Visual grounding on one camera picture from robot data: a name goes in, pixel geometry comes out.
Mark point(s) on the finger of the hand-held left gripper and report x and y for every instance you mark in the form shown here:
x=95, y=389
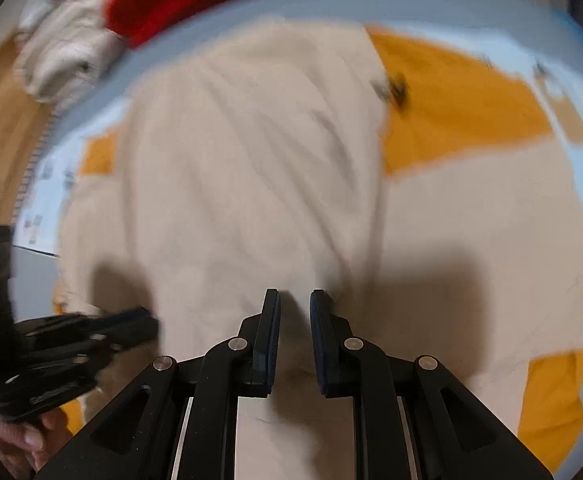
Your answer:
x=126, y=325

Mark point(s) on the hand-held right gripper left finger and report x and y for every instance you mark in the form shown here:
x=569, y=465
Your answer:
x=271, y=340

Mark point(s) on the beige and yellow jacket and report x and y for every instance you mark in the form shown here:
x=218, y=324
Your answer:
x=271, y=185

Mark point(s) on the printed light blue cloth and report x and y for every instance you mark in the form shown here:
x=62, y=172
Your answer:
x=46, y=190

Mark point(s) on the cream folded blanket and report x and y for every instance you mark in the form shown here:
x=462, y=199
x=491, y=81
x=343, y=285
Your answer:
x=61, y=50

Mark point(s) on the grey bed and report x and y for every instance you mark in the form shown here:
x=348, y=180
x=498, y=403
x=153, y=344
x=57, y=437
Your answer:
x=421, y=0

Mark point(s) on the person's left hand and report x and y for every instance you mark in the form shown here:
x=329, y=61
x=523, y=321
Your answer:
x=21, y=440

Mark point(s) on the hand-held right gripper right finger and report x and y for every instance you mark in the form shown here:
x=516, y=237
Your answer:
x=319, y=340

